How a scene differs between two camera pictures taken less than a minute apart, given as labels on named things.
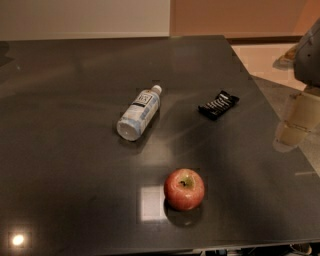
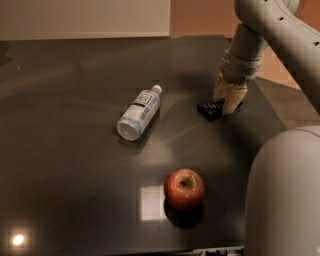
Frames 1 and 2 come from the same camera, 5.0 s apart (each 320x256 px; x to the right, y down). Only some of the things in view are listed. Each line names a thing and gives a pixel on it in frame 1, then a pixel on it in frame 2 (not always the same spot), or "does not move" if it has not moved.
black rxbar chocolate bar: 215,108 does not move
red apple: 184,189 does not move
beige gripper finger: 288,137 to 219,90
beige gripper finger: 303,111 to 233,98
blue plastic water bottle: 137,116 does not move
